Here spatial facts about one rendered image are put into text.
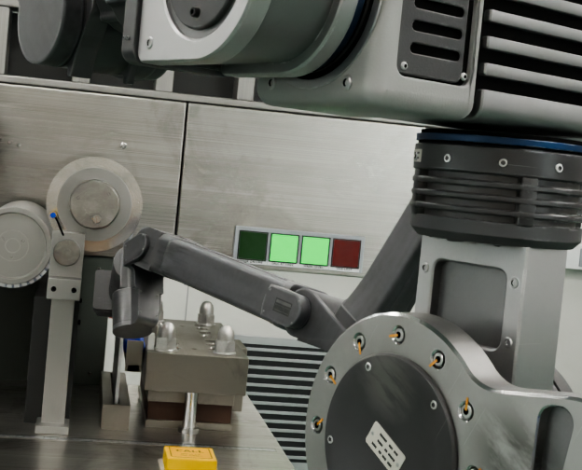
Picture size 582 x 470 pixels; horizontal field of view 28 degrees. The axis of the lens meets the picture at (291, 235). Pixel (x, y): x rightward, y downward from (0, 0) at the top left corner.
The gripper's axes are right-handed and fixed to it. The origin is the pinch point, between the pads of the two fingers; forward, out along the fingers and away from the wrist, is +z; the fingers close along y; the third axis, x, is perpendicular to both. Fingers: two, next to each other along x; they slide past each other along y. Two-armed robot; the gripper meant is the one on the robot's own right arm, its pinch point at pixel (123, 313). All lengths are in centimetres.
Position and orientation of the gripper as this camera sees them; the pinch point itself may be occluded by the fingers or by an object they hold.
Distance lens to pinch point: 188.6
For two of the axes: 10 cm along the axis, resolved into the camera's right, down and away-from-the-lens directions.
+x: -0.1, -9.0, 4.4
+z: -2.0, 4.4, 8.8
